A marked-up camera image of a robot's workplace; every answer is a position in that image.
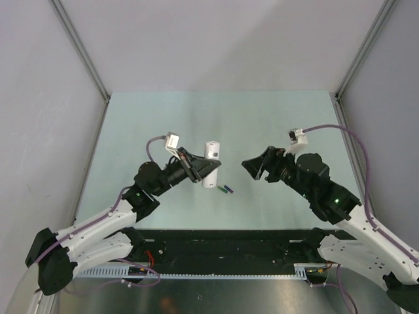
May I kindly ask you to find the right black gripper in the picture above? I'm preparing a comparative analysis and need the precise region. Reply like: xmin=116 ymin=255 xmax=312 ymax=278
xmin=240 ymin=147 xmax=313 ymax=200

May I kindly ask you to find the blue purple AAA battery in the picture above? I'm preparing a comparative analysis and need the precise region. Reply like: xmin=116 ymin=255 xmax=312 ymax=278
xmin=224 ymin=185 xmax=234 ymax=193

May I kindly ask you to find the aluminium frame post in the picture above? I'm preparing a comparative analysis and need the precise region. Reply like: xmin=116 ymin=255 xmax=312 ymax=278
xmin=48 ymin=0 xmax=111 ymax=102
xmin=335 ymin=0 xmax=399 ymax=99

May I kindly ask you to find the green AAA battery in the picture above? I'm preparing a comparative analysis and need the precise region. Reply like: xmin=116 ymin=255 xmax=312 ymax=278
xmin=217 ymin=186 xmax=228 ymax=194

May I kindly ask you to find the left aluminium frame post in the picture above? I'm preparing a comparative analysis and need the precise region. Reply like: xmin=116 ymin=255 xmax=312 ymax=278
xmin=48 ymin=0 xmax=111 ymax=102

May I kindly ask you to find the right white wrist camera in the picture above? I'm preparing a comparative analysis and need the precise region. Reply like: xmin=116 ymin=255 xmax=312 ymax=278
xmin=285 ymin=129 xmax=308 ymax=155

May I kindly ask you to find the white remote control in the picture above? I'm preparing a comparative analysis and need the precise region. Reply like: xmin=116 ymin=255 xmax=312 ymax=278
xmin=202 ymin=141 xmax=221 ymax=189

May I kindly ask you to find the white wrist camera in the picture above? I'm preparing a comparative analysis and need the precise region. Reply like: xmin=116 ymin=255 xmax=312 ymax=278
xmin=285 ymin=129 xmax=308 ymax=155
xmin=164 ymin=132 xmax=179 ymax=158

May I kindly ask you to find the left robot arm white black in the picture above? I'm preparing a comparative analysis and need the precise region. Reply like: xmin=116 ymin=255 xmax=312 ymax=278
xmin=25 ymin=147 xmax=221 ymax=296

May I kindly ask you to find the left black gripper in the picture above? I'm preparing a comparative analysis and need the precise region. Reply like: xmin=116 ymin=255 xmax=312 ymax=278
xmin=153 ymin=147 xmax=220 ymax=197

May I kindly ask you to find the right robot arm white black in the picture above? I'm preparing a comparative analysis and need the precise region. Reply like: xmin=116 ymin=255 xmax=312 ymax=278
xmin=242 ymin=146 xmax=418 ymax=313

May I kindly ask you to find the grey slotted cable duct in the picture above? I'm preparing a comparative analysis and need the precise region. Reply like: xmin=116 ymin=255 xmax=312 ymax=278
xmin=78 ymin=263 xmax=341 ymax=281

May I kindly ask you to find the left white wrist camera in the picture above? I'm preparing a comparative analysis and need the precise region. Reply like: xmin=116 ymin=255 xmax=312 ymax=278
xmin=164 ymin=132 xmax=179 ymax=158

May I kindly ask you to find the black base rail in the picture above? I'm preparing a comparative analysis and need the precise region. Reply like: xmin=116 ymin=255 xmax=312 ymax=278
xmin=127 ymin=228 xmax=349 ymax=274

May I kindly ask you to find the right aluminium frame post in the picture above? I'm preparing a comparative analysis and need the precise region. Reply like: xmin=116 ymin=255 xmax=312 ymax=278
xmin=335 ymin=0 xmax=399 ymax=99

